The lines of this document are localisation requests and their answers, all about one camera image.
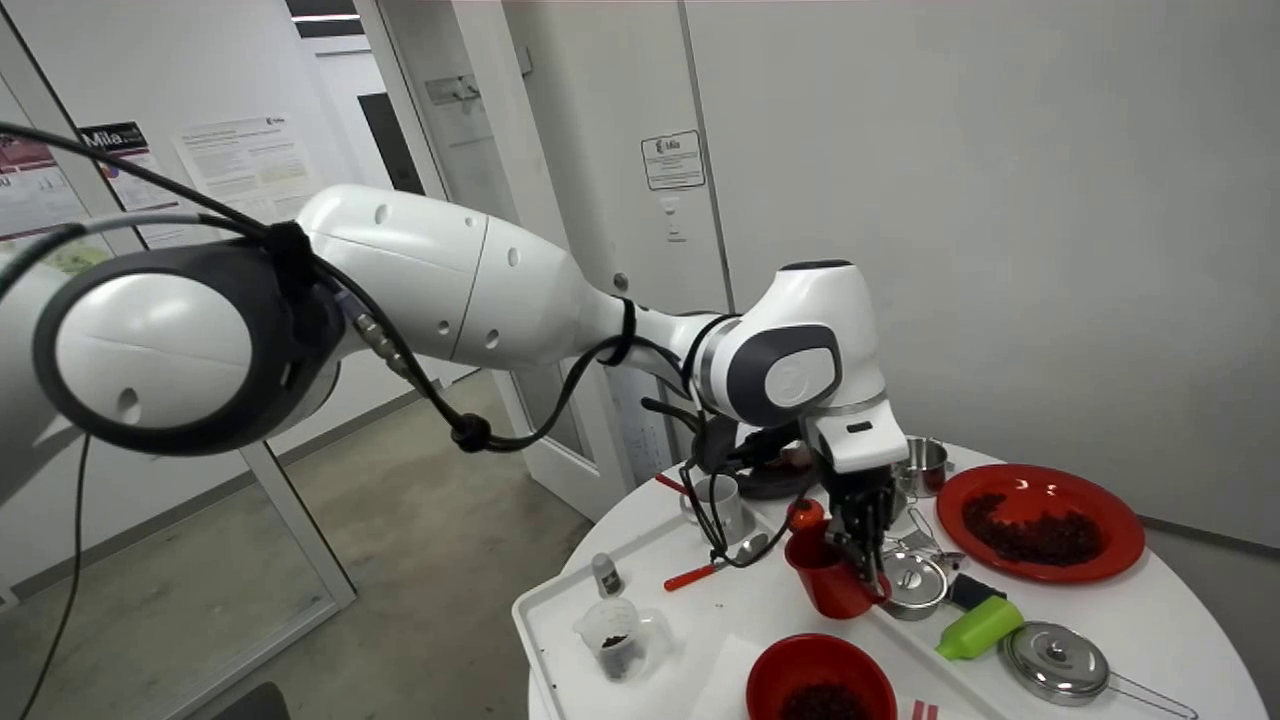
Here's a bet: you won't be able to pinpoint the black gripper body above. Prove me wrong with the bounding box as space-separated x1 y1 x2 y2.
829 463 899 555

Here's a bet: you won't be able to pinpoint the red plastic jug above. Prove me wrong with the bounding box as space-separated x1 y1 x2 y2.
785 530 872 620

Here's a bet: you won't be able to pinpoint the clear plastic measuring jug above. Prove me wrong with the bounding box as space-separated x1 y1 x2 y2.
570 598 649 678

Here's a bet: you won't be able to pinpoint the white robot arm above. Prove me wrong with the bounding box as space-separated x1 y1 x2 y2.
0 185 907 574

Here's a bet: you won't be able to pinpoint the red jug lid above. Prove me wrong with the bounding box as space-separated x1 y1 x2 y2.
786 499 829 530

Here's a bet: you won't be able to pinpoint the red plastic bowl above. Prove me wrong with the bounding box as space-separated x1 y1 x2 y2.
745 630 897 720

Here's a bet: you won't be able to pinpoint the small steel saucepan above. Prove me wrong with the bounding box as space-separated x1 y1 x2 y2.
904 437 950 496

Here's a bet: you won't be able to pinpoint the round white table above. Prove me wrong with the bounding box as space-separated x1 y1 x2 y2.
512 485 1269 720

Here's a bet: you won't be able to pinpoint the green plastic bottle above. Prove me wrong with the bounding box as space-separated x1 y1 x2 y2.
936 574 1025 660

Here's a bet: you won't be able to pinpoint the red chopsticks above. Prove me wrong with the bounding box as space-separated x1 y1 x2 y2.
907 698 938 720

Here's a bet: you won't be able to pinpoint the red plate with beans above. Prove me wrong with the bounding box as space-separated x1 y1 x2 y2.
936 463 1145 583

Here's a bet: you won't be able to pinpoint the steel pot lid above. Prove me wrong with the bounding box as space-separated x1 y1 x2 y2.
996 620 1201 720

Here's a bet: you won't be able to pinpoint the small steel shaker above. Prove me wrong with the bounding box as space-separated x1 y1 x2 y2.
593 555 622 594

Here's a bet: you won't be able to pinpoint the wall notice sign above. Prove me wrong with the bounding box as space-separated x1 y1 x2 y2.
638 127 702 191

